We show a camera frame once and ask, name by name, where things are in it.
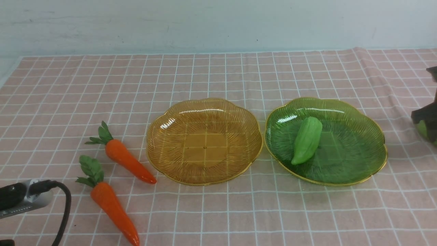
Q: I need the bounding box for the green toy gourd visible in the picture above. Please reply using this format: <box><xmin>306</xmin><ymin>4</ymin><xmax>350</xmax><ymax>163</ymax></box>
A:
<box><xmin>415</xmin><ymin>120</ymin><xmax>437</xmax><ymax>146</ymax></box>
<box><xmin>291</xmin><ymin>117</ymin><xmax>323</xmax><ymax>165</ymax></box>

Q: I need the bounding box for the black camera cable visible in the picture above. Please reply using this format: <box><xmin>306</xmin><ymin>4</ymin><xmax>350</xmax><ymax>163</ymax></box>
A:
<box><xmin>30</xmin><ymin>180</ymin><xmax>72</xmax><ymax>246</ymax></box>

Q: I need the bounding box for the green ribbed glass plate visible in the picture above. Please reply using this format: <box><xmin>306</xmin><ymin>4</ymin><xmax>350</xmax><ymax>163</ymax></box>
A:
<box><xmin>264</xmin><ymin>97</ymin><xmax>388</xmax><ymax>186</ymax></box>

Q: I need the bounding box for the amber ribbed glass plate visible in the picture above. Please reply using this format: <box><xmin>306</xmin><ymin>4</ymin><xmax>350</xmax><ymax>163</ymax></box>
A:
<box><xmin>146</xmin><ymin>98</ymin><xmax>263</xmax><ymax>186</ymax></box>

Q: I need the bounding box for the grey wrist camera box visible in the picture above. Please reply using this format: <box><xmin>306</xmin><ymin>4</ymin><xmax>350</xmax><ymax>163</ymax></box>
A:
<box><xmin>0</xmin><ymin>179</ymin><xmax>53</xmax><ymax>219</ymax></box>

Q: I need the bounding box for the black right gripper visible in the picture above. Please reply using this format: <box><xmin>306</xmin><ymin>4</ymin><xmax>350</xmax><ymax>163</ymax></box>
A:
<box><xmin>411</xmin><ymin>66</ymin><xmax>437</xmax><ymax>143</ymax></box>

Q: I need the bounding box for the orange toy carrot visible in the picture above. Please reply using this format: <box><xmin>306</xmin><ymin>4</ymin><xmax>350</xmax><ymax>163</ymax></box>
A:
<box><xmin>85</xmin><ymin>121</ymin><xmax>157</xmax><ymax>185</ymax></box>
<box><xmin>76</xmin><ymin>155</ymin><xmax>140</xmax><ymax>246</ymax></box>

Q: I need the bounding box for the pink checkered tablecloth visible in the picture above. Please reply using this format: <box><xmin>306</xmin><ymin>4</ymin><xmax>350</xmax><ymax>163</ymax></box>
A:
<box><xmin>0</xmin><ymin>47</ymin><xmax>436</xmax><ymax>246</ymax></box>

